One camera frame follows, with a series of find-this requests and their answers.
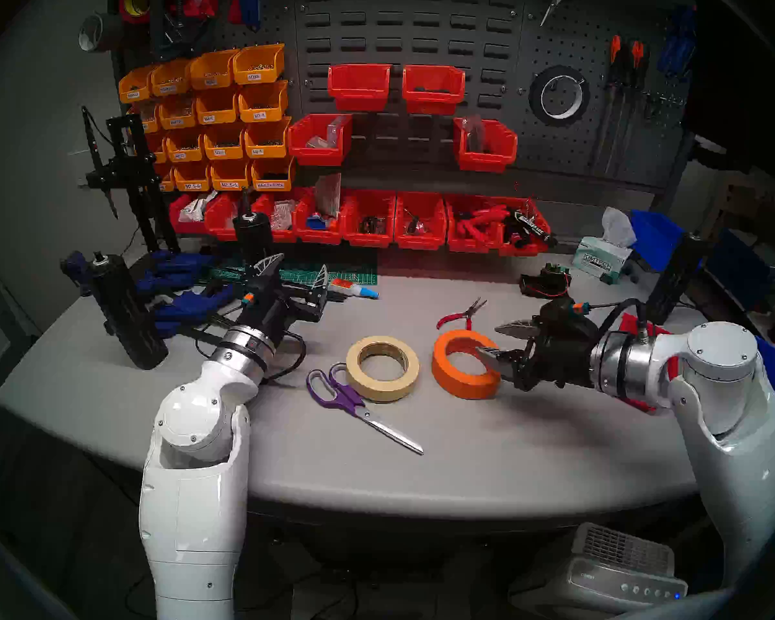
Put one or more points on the black metal stand frame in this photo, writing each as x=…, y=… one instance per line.
x=139, y=173

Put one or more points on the yellow bin labelled M3-6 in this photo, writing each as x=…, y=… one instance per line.
x=268, y=147

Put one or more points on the yellow bin labelled M3X6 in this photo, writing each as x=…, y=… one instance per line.
x=258, y=73

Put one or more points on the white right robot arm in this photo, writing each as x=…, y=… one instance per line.
x=743, y=444

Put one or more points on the red plastic storage bin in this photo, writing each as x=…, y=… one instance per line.
x=358, y=89
x=523, y=250
x=434, y=99
x=283, y=234
x=471, y=245
x=487, y=157
x=181, y=223
x=223, y=225
x=368, y=239
x=633, y=325
x=320, y=236
x=420, y=241
x=320, y=150

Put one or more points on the yellow bin labelled M4-6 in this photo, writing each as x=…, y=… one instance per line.
x=216, y=113

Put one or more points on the small clear parts bag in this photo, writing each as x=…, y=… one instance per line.
x=283, y=215

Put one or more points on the orange tape roll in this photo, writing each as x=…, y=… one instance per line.
x=458, y=384

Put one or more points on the yellow bin labelled M3-12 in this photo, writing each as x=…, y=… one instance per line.
x=184, y=150

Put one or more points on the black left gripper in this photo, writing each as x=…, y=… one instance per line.
x=278, y=312

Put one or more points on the black small hardware pile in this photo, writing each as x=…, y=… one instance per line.
x=415, y=225
x=373, y=225

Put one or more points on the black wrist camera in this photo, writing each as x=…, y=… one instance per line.
x=250, y=297
x=562, y=312

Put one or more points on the blue bar clamp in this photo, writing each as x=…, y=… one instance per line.
x=187, y=309
x=174, y=265

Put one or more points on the black ribbed cylinder tool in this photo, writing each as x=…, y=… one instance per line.
x=675, y=276
x=129, y=321

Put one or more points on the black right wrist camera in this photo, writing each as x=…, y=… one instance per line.
x=562, y=312

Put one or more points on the beige masking tape roll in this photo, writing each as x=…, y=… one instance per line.
x=381, y=394

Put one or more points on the yellow bin labelled M4X4X6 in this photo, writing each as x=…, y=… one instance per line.
x=177, y=118

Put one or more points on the user manual in bag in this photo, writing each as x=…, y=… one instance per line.
x=328, y=196

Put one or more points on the yellow bin labelled M2.5-5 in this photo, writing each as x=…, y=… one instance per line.
x=230, y=181

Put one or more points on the yellow bin labelled M2.5-6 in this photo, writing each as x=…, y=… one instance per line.
x=192, y=181

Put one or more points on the blue plastic cap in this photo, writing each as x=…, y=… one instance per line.
x=318, y=223

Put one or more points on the yellow bin labelled M4X6X5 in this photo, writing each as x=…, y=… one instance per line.
x=152, y=112

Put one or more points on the grey perforated pegboard panel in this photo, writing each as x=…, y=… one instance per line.
x=284, y=18
x=536, y=147

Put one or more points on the clear plastic parts bag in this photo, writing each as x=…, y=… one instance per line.
x=328, y=134

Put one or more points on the white glue bottle blue cap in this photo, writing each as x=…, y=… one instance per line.
x=349, y=288

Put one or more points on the yellow bin labelled M2.5-8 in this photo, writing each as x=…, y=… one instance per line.
x=168, y=183

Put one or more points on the small blue storage bin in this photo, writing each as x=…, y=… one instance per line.
x=655, y=237

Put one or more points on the black cylinder with long bit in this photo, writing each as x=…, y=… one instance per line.
x=252, y=237

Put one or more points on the red plastic tool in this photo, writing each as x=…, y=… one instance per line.
x=203, y=5

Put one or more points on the grey duct tape roll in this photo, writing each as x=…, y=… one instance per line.
x=111, y=34

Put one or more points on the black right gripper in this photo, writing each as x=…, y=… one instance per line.
x=562, y=357

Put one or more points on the blue utility knife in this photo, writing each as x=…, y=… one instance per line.
x=250, y=5

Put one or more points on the white crumpled plastic bag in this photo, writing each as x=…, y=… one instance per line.
x=197, y=208

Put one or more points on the yellow bin labelled M3X8 BAD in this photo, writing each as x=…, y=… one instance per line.
x=170, y=82

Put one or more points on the clear bag with black parts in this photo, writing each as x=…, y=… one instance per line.
x=475, y=134

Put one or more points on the Kimtech tissue box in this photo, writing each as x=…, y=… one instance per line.
x=597, y=260

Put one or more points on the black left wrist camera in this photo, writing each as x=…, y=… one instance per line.
x=250, y=297

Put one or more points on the black tape roll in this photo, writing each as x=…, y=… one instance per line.
x=537, y=108

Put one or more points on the yellow bin labelled M3-4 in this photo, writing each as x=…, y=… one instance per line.
x=263, y=110

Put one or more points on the yellow bin labelled M3-16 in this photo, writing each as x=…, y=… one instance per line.
x=161, y=150

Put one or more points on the green cutting mat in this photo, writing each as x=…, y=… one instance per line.
x=352, y=267

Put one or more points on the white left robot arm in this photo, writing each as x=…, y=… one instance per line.
x=194, y=515

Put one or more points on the yellow bin labelled HEX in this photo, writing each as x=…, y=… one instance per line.
x=273, y=179

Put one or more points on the red utility knife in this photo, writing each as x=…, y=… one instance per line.
x=234, y=11

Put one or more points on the yellow bin labelled M3-8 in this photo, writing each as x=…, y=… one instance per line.
x=224, y=148

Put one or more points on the grey Coway air purifier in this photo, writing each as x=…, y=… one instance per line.
x=600, y=580

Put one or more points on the grey louvred wall panel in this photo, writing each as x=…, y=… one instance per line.
x=426, y=31

